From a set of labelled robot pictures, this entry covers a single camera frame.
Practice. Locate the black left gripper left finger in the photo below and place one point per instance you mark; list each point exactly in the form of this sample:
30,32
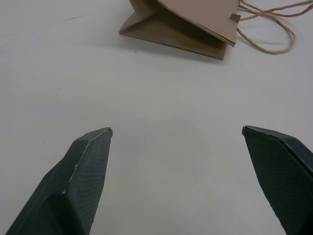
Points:
71,186

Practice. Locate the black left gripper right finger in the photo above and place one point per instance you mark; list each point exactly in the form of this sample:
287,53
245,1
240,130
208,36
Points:
281,176

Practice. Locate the brown paper bag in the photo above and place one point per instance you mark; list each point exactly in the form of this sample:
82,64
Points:
176,27

